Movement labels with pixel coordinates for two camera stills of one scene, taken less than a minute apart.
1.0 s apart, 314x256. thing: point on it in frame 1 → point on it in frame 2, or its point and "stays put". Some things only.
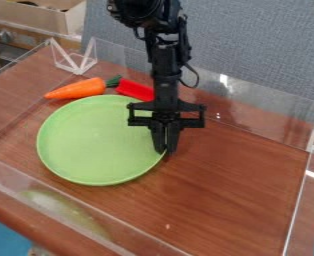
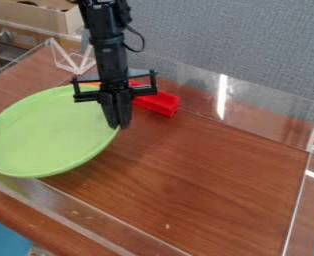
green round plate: [89, 147] → [40, 133]
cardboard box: [56, 15] stays put
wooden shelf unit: [11, 41] stays put
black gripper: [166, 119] → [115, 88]
